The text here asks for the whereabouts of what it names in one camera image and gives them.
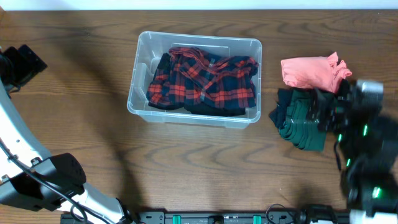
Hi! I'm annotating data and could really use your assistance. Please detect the dark green garment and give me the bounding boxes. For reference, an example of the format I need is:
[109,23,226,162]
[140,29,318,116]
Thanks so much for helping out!
[277,100,326,151]

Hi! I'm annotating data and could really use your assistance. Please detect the pink garment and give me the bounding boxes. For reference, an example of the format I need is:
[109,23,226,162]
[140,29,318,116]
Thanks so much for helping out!
[280,52,352,93]

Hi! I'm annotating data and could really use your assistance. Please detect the black garment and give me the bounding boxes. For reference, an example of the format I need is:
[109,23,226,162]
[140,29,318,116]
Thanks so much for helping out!
[269,80,350,128]
[149,53,246,117]

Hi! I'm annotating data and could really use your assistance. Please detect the red black plaid shirt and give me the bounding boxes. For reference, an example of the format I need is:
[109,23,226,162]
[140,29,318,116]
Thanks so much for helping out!
[146,47,259,110]

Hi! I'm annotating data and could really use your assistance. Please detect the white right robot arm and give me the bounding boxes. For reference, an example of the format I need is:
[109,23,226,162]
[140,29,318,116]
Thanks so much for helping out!
[308,89,397,223]

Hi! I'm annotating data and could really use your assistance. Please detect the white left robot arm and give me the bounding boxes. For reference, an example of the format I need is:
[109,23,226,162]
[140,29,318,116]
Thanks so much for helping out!
[1,45,139,223]

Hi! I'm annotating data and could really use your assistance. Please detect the clear plastic storage bin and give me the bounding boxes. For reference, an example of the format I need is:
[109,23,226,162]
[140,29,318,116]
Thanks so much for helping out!
[127,31,262,129]

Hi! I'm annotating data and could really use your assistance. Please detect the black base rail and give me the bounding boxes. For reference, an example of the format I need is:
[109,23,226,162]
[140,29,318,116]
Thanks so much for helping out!
[60,211,352,224]

